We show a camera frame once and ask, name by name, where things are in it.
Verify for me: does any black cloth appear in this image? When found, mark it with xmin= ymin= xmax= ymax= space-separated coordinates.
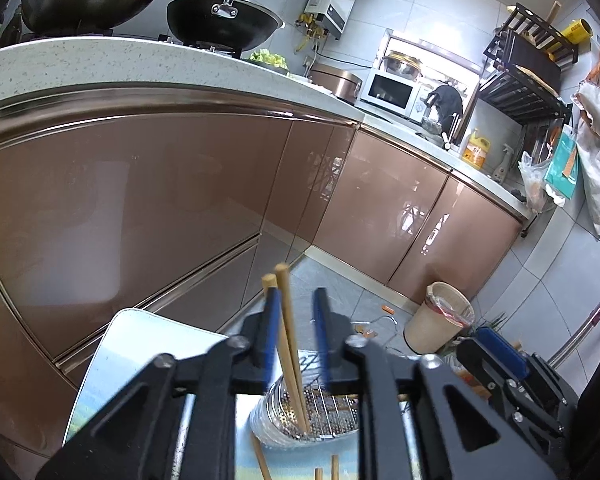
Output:
xmin=426 ymin=84 xmax=465 ymax=134

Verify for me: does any steel cane maroon hook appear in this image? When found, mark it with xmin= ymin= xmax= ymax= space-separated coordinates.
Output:
xmin=547 ymin=297 xmax=600 ymax=369

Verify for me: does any copper rice cooker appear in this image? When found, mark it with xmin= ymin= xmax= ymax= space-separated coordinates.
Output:
xmin=310 ymin=62 xmax=364 ymax=106

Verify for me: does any long wooden chopstick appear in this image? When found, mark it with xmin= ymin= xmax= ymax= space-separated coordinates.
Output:
xmin=262 ymin=273 xmax=303 ymax=433
xmin=274 ymin=263 xmax=312 ymax=434

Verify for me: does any white kitchen countertop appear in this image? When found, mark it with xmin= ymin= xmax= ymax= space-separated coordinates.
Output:
xmin=0 ymin=35 xmax=539 ymax=222

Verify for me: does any steel wire utensil holder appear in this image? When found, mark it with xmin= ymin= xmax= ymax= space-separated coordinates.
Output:
xmin=249 ymin=315 xmax=412 ymax=449

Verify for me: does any steel kitchen faucet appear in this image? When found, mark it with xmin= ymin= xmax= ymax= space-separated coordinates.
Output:
xmin=442 ymin=110 xmax=469 ymax=152

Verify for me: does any steel mixing bowl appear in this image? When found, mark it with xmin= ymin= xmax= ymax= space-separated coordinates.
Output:
xmin=382 ymin=50 xmax=426 ymax=81

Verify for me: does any bowl of green vegetables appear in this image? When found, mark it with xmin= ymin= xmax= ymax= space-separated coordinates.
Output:
xmin=250 ymin=47 xmax=290 ymax=70

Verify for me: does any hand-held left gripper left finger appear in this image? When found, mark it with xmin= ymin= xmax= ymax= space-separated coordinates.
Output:
xmin=35 ymin=287 xmax=283 ymax=480

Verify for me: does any gas stove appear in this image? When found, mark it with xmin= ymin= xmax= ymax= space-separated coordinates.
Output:
xmin=155 ymin=32 xmax=247 ymax=59

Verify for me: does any white cloth sack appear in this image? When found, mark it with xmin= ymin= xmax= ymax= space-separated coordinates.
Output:
xmin=572 ymin=80 xmax=600 ymax=237

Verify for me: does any yellow detergent bottle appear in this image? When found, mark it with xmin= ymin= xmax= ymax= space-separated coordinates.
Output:
xmin=461 ymin=127 xmax=493 ymax=169

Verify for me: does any white spray bottle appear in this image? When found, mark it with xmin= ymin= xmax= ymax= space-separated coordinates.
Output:
xmin=492 ymin=143 xmax=514 ymax=181

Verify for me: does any yellow cup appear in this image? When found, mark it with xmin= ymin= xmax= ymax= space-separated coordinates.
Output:
xmin=559 ymin=18 xmax=594 ymax=44

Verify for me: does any white water heater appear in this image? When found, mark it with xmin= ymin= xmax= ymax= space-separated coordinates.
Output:
xmin=303 ymin=0 xmax=365 ymax=42

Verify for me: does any teal hanging bag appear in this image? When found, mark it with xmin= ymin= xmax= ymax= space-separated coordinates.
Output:
xmin=543 ymin=127 xmax=581 ymax=202

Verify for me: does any plastic bag on counter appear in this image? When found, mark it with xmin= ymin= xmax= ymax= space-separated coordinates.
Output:
xmin=517 ymin=152 xmax=567 ymax=214

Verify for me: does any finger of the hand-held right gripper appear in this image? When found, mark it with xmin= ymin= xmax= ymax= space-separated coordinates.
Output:
xmin=474 ymin=326 xmax=580 ymax=401
xmin=455 ymin=338 xmax=567 ymax=455

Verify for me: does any black dish rack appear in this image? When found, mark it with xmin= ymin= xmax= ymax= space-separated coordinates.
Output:
xmin=477 ymin=2 xmax=581 ymax=172

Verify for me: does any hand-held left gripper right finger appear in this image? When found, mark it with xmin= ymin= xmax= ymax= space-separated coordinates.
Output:
xmin=313 ymin=287 xmax=557 ymax=480

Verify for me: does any black wok with lid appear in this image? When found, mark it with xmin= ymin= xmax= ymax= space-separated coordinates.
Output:
xmin=166 ymin=0 xmax=285 ymax=54

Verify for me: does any beige trash bin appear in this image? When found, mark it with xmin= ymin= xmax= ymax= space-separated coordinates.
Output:
xmin=403 ymin=281 xmax=476 ymax=354

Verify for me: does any white microwave oven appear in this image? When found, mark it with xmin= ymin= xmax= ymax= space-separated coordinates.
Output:
xmin=360 ymin=70 xmax=424 ymax=119

